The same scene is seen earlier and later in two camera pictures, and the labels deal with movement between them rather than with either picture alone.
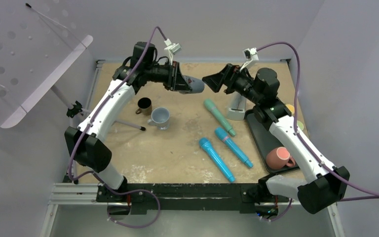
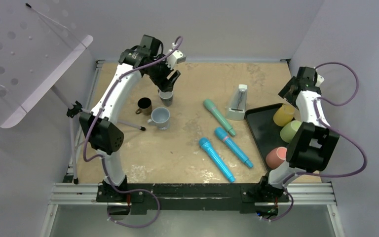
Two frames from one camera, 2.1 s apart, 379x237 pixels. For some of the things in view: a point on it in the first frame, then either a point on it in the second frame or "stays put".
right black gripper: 228,77 to 285,92
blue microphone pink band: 222,135 stays put
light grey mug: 160,117 stays put
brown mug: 145,105 stays put
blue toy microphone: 206,143 stays put
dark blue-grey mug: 197,85 to 167,98
